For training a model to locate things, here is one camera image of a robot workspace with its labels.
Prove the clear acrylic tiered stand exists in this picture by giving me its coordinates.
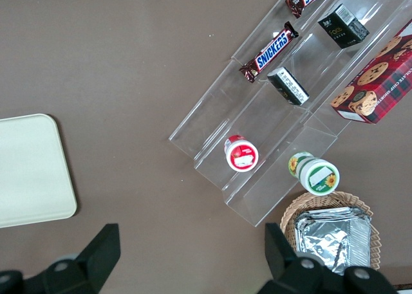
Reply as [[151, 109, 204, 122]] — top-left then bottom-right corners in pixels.
[[168, 0, 412, 228]]

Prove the green lid snack cup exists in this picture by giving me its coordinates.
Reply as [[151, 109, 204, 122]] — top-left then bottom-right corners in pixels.
[[288, 151, 341, 197]]

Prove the stack of foil containers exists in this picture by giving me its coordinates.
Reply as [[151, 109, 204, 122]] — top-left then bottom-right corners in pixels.
[[294, 206, 374, 275]]

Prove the cream plastic tray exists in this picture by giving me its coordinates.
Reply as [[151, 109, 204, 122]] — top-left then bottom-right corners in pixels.
[[0, 113, 78, 229]]

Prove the red lid snack cup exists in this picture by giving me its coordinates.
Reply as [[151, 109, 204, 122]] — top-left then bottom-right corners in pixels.
[[223, 134, 259, 172]]

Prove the light wicker basket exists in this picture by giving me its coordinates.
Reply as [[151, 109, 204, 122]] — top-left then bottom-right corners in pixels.
[[279, 190, 381, 272]]

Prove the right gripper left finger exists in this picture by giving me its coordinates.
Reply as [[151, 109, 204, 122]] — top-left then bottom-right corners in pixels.
[[0, 223, 122, 294]]

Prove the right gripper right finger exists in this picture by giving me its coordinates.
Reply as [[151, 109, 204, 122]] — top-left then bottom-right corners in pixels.
[[257, 222, 400, 294]]

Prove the small black carton box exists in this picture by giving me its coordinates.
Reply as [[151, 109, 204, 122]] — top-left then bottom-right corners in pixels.
[[267, 66, 310, 106], [317, 3, 370, 50]]

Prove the red tartan cookie box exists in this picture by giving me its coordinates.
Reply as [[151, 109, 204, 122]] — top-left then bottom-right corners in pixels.
[[330, 19, 412, 125]]

